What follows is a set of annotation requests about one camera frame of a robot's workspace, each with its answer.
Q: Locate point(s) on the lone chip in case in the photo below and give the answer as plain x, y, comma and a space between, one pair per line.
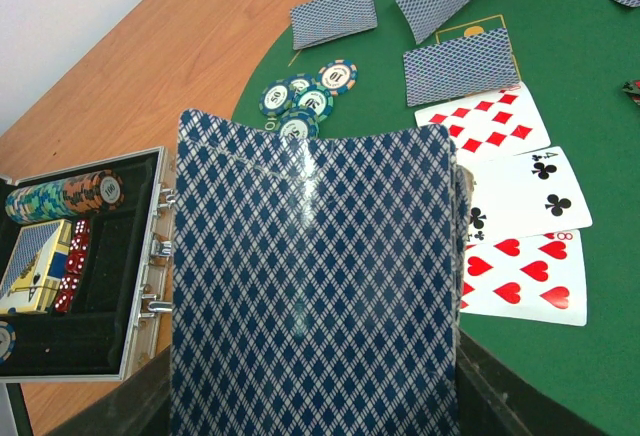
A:
8, 338

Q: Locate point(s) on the round green poker mat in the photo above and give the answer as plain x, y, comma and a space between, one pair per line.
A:
574, 56

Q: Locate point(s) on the red dice row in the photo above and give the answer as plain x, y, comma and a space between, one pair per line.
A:
74, 266

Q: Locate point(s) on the poker chips in case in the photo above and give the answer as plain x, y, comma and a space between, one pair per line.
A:
91, 192

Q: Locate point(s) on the ten of diamonds card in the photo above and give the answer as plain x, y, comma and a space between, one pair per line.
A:
491, 124

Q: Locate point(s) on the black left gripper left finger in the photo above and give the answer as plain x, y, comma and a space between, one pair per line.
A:
139, 406

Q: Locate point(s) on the aluminium poker case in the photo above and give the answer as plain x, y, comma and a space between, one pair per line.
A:
108, 332

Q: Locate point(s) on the four of clubs card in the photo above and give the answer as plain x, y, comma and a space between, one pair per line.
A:
525, 195

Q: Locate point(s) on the white blue chip stack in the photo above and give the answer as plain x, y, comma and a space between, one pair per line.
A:
300, 123

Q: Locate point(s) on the eight of hearts card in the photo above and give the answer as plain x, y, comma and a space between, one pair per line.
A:
539, 278

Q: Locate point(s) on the blue orange ten chip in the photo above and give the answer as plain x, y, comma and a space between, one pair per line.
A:
338, 76

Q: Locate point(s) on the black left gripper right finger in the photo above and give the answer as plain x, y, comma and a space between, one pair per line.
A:
531, 381

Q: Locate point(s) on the boxed card deck in case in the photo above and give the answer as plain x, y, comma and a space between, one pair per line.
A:
35, 268

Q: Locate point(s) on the deck of playing cards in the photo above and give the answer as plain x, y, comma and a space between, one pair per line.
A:
317, 283

